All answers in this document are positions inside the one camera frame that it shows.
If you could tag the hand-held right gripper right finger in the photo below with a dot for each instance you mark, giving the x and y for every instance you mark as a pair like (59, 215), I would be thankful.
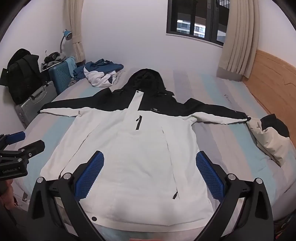
(210, 176)

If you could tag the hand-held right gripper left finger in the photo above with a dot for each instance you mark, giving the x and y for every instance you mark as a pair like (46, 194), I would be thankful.
(89, 176)

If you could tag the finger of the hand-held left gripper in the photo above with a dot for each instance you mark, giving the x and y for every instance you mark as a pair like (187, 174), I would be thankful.
(15, 137)
(33, 148)

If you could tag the white and black hooded jacket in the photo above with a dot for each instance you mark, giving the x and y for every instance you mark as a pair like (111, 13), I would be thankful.
(129, 162)

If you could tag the grey crumpled clothes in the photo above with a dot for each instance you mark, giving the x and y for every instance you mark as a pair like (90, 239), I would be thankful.
(52, 60)

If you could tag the blue and white clothes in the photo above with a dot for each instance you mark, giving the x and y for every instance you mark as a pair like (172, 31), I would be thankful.
(99, 71)

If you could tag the person's left hand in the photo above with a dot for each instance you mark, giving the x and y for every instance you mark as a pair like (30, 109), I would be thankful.
(10, 193)

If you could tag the silver hard case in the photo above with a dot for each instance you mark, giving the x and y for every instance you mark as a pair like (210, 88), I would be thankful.
(34, 102)

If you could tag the black backpack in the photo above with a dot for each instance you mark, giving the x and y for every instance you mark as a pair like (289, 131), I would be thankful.
(22, 74)

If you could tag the beige and black jacket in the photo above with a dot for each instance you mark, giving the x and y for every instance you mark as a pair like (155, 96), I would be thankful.
(270, 141)

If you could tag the teal suitcase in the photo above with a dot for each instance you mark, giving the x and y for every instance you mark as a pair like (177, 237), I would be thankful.
(61, 76)

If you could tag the bed with striped sheet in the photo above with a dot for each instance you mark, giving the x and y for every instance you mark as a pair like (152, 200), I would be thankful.
(219, 92)

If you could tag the wooden headboard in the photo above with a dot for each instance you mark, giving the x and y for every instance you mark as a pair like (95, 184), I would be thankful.
(277, 88)

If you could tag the blue desk lamp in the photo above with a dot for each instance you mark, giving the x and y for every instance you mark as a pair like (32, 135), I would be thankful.
(67, 34)

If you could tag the beige curtain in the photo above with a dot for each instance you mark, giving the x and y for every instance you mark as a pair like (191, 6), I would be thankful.
(75, 27)
(238, 34)

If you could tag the dark framed window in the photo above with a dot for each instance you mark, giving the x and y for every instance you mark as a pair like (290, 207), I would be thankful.
(196, 20)

